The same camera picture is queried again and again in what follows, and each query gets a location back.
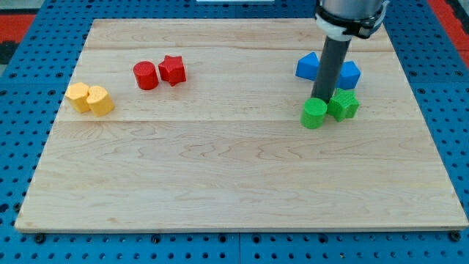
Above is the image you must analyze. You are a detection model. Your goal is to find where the green star block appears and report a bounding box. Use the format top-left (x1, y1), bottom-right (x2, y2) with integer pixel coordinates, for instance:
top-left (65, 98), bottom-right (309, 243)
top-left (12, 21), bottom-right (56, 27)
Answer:
top-left (327, 88), bottom-right (360, 122)

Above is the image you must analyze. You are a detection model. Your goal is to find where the red star block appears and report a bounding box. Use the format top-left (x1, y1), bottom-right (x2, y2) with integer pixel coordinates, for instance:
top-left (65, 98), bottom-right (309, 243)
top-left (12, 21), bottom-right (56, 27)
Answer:
top-left (158, 55), bottom-right (187, 87)

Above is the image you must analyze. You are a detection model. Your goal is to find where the green cylinder block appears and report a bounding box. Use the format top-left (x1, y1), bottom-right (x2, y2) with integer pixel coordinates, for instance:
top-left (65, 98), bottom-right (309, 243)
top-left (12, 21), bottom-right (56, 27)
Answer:
top-left (300, 98), bottom-right (328, 129)

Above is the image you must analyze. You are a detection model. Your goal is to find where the blue triangular block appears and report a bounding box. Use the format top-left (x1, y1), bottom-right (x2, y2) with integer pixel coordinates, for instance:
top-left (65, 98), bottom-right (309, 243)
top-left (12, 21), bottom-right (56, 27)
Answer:
top-left (295, 52), bottom-right (320, 81)

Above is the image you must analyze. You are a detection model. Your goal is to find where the red cylinder block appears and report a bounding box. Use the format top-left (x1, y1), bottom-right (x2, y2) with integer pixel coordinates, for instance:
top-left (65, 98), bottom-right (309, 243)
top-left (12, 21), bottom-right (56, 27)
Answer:
top-left (133, 61), bottom-right (159, 90)

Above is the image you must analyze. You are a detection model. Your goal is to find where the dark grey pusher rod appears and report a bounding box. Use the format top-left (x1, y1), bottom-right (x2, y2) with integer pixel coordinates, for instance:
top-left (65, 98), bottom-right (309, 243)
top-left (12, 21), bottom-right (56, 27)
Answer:
top-left (311, 37), bottom-right (350, 103)

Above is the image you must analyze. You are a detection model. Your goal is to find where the blue pentagon block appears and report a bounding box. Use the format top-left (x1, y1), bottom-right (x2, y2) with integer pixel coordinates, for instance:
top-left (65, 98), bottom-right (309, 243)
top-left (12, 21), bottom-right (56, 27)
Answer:
top-left (336, 61), bottom-right (361, 89)

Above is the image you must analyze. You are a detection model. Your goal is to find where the yellow heart block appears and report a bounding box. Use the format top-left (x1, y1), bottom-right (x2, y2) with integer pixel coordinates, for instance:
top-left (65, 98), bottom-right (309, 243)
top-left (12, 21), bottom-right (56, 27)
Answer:
top-left (86, 86), bottom-right (114, 117)

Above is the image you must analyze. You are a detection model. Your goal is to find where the yellow hexagon block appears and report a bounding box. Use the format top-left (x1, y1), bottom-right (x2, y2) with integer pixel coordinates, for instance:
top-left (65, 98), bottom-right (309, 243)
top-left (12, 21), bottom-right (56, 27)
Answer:
top-left (64, 82), bottom-right (90, 113)

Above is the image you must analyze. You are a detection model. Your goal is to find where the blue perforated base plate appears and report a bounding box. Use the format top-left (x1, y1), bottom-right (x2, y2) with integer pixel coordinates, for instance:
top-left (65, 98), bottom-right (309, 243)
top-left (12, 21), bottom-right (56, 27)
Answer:
top-left (1, 1), bottom-right (468, 263)

